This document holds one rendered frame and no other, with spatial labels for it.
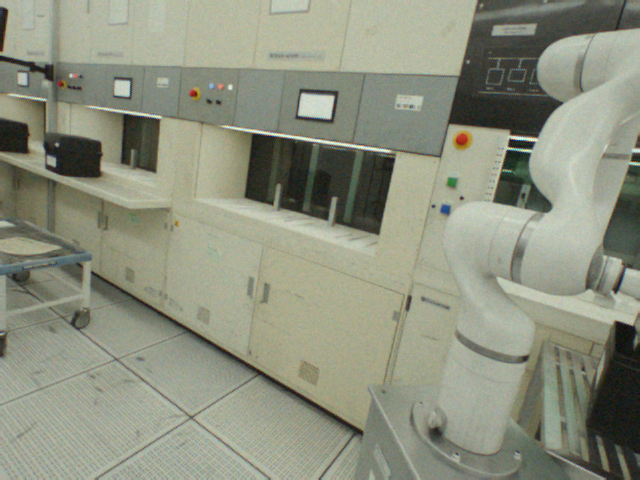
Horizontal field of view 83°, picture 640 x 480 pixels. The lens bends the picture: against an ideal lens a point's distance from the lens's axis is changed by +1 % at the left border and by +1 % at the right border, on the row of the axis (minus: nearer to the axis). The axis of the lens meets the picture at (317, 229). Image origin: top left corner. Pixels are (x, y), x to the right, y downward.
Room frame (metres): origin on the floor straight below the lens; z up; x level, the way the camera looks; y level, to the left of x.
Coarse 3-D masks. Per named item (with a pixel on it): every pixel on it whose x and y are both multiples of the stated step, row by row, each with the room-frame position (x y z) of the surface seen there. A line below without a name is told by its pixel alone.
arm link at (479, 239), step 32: (448, 224) 0.63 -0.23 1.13; (480, 224) 0.58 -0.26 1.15; (512, 224) 0.55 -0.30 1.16; (448, 256) 0.61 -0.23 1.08; (480, 256) 0.57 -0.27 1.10; (512, 256) 0.54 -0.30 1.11; (480, 288) 0.58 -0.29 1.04; (480, 320) 0.55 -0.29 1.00; (512, 320) 0.54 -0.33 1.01; (480, 352) 0.54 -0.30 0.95; (512, 352) 0.53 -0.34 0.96
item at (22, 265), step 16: (16, 224) 2.20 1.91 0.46; (32, 224) 2.20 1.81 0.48; (48, 240) 2.01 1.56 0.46; (64, 240) 2.02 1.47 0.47; (0, 256) 1.68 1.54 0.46; (16, 256) 1.71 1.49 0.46; (48, 256) 1.78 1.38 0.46; (64, 256) 1.82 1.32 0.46; (80, 256) 1.87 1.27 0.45; (0, 272) 1.56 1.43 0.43; (16, 272) 1.61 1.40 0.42; (48, 272) 2.11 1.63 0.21; (0, 288) 1.57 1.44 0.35; (0, 304) 1.57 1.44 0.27; (48, 304) 1.75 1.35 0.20; (0, 320) 1.56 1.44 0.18; (80, 320) 1.88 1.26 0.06; (0, 336) 1.55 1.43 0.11; (0, 352) 1.52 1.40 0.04
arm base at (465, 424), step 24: (456, 360) 0.57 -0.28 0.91; (480, 360) 0.54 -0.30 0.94; (456, 384) 0.56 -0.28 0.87; (480, 384) 0.53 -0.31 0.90; (504, 384) 0.53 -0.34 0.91; (432, 408) 0.63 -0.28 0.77; (456, 408) 0.55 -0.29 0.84; (480, 408) 0.53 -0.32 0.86; (504, 408) 0.53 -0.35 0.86; (432, 432) 0.56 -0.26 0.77; (456, 432) 0.54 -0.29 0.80; (480, 432) 0.53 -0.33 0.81; (504, 432) 0.54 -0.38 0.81; (456, 456) 0.51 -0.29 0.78; (480, 456) 0.52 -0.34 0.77; (504, 456) 0.53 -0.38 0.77
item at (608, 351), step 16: (608, 336) 0.88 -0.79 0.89; (624, 336) 0.87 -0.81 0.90; (608, 352) 0.73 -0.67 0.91; (608, 368) 0.68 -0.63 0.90; (624, 368) 0.66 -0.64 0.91; (592, 384) 0.84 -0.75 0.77; (608, 384) 0.67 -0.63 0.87; (624, 384) 0.65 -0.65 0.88; (592, 400) 0.71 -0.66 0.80; (608, 400) 0.66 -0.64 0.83; (624, 400) 0.65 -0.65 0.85; (592, 416) 0.67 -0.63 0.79; (608, 416) 0.66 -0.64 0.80; (624, 416) 0.64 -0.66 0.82; (608, 432) 0.65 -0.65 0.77; (624, 432) 0.64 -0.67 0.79
